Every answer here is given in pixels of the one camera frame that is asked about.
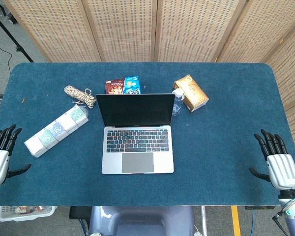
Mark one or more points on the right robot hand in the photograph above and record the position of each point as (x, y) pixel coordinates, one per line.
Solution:
(282, 167)

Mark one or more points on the silver laptop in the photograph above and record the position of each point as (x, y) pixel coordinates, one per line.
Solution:
(137, 137)

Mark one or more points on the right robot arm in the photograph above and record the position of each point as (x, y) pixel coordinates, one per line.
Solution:
(291, 209)

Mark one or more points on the white plastic basket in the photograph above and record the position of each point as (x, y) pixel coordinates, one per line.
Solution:
(24, 212)

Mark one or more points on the white tissue packs bundle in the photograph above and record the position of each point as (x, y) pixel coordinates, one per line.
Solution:
(56, 130)

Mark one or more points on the gold carton box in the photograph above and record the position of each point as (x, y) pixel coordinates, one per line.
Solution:
(191, 93)

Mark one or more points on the clear plastic water bottle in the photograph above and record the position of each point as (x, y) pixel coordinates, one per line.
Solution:
(178, 102)

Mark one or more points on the black tripod stand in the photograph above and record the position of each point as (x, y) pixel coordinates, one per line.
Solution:
(9, 34)

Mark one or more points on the blue felt table mat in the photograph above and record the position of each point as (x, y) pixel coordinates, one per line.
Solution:
(147, 123)

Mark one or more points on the blue cookie box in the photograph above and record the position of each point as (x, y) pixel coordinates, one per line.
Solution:
(123, 86)

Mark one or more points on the grey-blue robot torso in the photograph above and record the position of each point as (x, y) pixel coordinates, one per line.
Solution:
(141, 221)

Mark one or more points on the woven folding screen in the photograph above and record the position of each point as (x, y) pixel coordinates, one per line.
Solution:
(177, 29)

